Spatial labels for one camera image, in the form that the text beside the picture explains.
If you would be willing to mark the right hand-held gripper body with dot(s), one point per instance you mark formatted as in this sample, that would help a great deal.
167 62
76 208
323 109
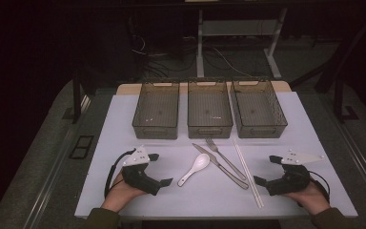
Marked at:
294 181

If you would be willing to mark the person's right hand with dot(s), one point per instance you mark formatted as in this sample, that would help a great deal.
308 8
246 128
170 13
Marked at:
313 200

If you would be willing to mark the steel table knife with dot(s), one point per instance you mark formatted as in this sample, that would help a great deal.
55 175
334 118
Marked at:
217 165

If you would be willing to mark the white ceramic spoon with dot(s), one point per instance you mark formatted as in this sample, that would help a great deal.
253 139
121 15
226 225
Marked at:
200 162

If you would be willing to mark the white table board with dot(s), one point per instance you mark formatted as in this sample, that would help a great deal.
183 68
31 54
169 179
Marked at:
203 200

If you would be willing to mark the aluminium rail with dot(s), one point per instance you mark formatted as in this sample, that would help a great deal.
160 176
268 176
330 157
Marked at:
355 156
55 171

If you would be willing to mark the transparent grey plastic bin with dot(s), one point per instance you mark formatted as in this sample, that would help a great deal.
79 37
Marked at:
157 109
259 109
209 109

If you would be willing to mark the person's left hand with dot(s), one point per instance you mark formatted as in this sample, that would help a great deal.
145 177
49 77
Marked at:
120 195

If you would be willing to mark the white metal desk frame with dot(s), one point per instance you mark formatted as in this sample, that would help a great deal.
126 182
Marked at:
199 47

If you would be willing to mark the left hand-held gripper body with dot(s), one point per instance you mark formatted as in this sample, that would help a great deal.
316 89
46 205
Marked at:
136 176

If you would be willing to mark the black angled metal stand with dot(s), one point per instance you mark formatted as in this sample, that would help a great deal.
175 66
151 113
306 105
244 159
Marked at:
338 63

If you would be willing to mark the steel fork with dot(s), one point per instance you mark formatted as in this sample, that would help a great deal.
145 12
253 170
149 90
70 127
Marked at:
225 159

